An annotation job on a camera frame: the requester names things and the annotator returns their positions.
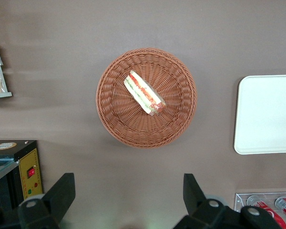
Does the cream rectangular tray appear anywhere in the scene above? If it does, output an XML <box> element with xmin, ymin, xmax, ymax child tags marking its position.
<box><xmin>233</xmin><ymin>74</ymin><xmax>286</xmax><ymax>155</ymax></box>

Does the triangle sandwich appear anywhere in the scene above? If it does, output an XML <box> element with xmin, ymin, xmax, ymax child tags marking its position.
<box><xmin>123</xmin><ymin>70</ymin><xmax>167</xmax><ymax>117</ymax></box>

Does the clear acrylic bottle rack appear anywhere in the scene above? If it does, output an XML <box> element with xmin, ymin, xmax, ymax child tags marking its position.
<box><xmin>234</xmin><ymin>192</ymin><xmax>286</xmax><ymax>229</ymax></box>

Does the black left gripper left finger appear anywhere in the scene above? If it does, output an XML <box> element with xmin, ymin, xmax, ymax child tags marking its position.
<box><xmin>17</xmin><ymin>172</ymin><xmax>76</xmax><ymax>229</ymax></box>

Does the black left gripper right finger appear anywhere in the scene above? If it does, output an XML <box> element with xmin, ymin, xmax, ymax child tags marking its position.
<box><xmin>173</xmin><ymin>173</ymin><xmax>243</xmax><ymax>229</ymax></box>

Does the grey wire snack rack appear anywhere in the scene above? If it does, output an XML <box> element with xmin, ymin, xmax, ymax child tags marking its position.
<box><xmin>0</xmin><ymin>30</ymin><xmax>13</xmax><ymax>100</ymax></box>

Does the black yellow food warmer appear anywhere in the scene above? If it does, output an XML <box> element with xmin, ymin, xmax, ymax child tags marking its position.
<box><xmin>0</xmin><ymin>140</ymin><xmax>43</xmax><ymax>210</ymax></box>

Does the round brown wicker basket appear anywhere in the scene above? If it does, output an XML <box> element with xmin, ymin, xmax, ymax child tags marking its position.
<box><xmin>95</xmin><ymin>47</ymin><xmax>198</xmax><ymax>149</ymax></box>

